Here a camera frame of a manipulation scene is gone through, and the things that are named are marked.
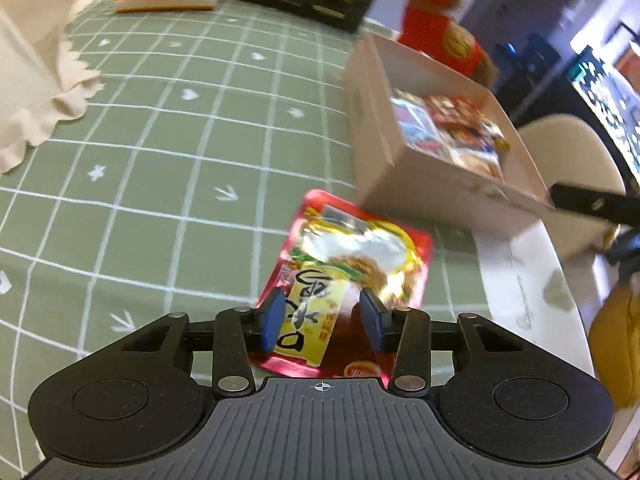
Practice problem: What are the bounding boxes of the red yellow snack pouch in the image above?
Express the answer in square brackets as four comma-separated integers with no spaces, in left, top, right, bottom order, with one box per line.
[250,190,434,380]

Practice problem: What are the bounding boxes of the snacks inside pink box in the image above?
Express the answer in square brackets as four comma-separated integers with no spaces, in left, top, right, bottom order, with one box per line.
[390,89,510,180]

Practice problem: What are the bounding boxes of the beige chair right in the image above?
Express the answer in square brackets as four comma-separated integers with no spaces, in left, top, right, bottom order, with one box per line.
[518,114,625,260]

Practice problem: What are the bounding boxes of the green grid tablecloth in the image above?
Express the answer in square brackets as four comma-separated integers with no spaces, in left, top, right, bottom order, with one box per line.
[0,0,494,478]

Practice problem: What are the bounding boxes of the pink cardboard box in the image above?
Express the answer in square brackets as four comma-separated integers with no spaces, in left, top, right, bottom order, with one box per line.
[344,34,552,237]

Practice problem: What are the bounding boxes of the red plush toy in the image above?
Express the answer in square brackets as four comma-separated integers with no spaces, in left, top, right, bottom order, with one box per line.
[396,0,498,88]

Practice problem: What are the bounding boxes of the cream paper bag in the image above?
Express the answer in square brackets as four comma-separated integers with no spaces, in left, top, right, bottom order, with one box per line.
[0,0,102,174]

